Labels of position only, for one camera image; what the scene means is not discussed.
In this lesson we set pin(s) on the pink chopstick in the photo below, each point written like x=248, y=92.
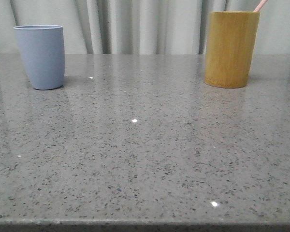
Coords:
x=259, y=6

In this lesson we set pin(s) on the grey pleated curtain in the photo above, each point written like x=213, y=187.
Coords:
x=175, y=27

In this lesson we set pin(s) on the blue plastic cup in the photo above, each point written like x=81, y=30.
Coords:
x=42, y=51

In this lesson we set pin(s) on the bamboo cylinder holder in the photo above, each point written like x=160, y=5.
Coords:
x=229, y=48

